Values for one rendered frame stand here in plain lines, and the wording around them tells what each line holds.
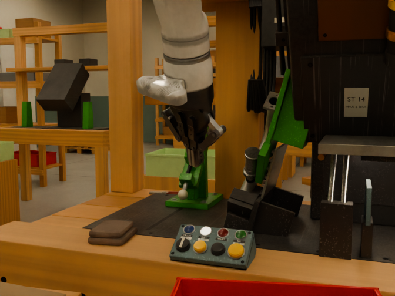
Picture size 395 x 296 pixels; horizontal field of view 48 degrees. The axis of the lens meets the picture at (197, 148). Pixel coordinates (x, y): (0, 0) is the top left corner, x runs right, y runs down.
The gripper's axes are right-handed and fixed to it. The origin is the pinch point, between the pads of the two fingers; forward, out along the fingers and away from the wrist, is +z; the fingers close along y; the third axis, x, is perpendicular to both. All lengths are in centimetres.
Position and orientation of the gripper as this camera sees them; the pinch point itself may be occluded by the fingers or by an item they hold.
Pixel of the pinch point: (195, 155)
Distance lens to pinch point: 77.4
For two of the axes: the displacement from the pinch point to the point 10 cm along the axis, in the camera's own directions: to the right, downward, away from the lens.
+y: -7.5, -3.3, 5.7
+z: 0.7, 8.3, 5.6
